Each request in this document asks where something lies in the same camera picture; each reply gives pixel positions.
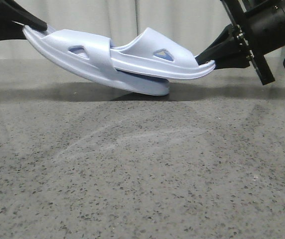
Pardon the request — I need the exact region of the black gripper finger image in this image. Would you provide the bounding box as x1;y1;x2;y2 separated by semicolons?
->
195;24;240;63
0;8;26;41
212;48;251;70
0;0;47;30

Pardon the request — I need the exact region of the pale grey curtain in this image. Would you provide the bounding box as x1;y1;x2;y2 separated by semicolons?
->
0;0;285;60

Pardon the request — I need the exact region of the light blue slipper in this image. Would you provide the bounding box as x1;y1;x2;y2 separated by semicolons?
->
23;25;169;96
110;27;216;80

